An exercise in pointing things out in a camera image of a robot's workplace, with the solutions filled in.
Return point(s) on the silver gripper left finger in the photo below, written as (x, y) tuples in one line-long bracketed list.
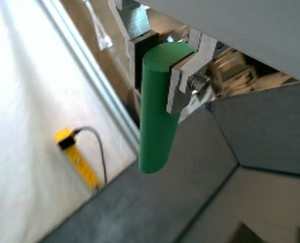
[(139, 37)]

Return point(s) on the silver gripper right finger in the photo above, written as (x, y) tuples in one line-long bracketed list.
[(183, 70)]

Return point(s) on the green oval cylinder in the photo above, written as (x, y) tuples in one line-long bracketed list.
[(157, 124)]

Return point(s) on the yellow power strip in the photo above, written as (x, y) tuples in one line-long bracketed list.
[(64, 139)]

